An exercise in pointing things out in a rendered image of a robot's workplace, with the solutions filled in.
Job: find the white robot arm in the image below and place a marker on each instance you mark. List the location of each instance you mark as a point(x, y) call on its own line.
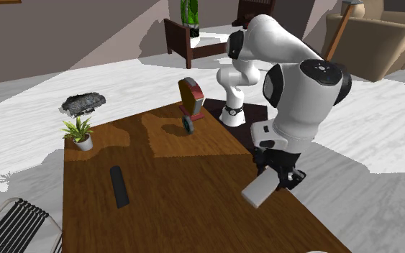
point(295, 101)

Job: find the beige armchair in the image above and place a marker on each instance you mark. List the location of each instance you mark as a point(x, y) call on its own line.
point(374, 43)

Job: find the dark grey rough lump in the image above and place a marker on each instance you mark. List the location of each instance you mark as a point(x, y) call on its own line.
point(83, 102)

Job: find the black remote control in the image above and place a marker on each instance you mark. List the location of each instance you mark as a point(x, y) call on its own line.
point(119, 187)

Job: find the brown pole floor lamp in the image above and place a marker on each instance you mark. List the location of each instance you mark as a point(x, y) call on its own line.
point(339, 33)

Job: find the tall green plant black pot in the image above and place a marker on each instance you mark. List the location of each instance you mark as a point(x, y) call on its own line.
point(189, 14)

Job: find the dark wooden side table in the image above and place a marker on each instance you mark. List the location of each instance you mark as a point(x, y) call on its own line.
point(179, 39)

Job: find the metal chair with black slats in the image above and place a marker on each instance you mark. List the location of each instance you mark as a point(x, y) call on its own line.
point(14, 227)

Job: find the green plant in white pot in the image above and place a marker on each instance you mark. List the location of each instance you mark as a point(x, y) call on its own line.
point(78, 133)

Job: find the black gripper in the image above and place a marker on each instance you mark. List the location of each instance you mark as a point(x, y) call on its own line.
point(277, 158)

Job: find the brown wooden table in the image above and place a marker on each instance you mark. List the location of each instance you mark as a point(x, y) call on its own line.
point(188, 196)

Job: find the white flat rectangular box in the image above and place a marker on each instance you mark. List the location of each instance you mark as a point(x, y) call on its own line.
point(261, 188)

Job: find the red and yellow wheeled toy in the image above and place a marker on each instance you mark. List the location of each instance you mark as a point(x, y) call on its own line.
point(190, 95)

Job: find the dark wooden cabinet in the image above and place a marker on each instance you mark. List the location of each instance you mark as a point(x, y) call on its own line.
point(254, 12)

